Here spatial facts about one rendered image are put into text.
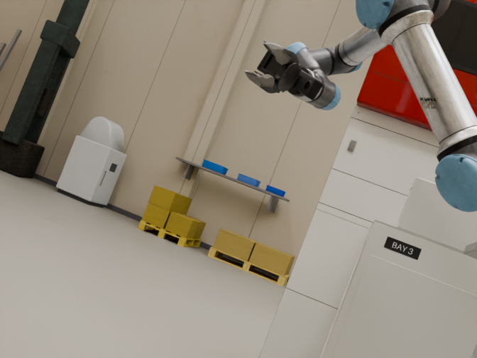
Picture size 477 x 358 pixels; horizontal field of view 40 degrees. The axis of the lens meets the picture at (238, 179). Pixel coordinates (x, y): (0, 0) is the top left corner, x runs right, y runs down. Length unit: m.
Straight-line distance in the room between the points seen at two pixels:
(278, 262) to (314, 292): 6.56
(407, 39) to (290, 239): 8.61
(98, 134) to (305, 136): 3.11
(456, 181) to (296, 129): 8.85
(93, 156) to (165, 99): 1.57
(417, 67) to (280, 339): 1.30
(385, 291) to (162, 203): 7.46
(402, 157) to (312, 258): 0.48
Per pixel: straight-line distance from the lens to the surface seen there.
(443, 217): 1.77
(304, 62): 1.75
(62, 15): 10.83
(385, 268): 1.75
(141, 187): 10.62
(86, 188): 10.05
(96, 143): 10.10
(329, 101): 1.72
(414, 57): 1.40
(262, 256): 8.95
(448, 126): 1.36
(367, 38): 1.71
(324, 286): 2.38
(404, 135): 2.42
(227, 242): 9.01
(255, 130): 10.25
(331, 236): 2.38
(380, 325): 1.76
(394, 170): 2.40
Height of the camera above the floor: 0.71
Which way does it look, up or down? 3 degrees up
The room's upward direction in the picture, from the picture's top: 21 degrees clockwise
